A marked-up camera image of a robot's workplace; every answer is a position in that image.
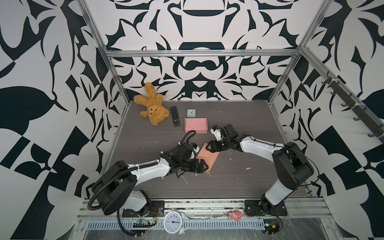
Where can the left green circuit board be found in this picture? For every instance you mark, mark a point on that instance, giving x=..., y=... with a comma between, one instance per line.
x=145, y=223

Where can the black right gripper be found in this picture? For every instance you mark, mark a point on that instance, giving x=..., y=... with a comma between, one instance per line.
x=213, y=144

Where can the right green circuit board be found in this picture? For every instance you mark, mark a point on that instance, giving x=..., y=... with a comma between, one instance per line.
x=272, y=227

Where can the small teal alarm clock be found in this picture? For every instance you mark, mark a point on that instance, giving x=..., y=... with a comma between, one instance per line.
x=191, y=113

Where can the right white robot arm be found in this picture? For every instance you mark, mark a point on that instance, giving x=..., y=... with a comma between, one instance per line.
x=292, y=166

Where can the orange cardboard box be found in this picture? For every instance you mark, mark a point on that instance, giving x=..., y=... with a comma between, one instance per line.
x=208, y=157

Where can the white slotted cable duct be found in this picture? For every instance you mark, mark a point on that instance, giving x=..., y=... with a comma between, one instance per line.
x=206, y=224

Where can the pink cardboard box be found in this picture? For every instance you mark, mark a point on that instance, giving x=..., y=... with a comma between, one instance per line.
x=200, y=125

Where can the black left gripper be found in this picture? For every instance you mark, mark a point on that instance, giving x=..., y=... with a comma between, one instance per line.
x=202, y=170

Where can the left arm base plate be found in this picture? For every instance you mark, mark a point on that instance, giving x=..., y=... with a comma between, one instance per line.
x=156, y=207

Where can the brown plush bunny toy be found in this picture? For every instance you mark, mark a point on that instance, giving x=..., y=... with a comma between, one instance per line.
x=155, y=111

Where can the small pink toy figure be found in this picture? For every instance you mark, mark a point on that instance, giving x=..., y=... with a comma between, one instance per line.
x=235, y=215

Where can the white round alarm clock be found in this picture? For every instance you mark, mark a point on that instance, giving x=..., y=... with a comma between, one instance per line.
x=176, y=222

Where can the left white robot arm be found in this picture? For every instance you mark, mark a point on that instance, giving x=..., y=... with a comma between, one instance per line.
x=114, y=190

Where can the black remote control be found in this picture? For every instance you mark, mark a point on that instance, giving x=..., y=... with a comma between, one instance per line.
x=175, y=116

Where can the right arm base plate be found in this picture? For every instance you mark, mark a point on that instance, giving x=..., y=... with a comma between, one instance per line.
x=263, y=207

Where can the green circuit board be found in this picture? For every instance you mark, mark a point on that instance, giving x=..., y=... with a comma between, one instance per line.
x=145, y=223
x=272, y=227

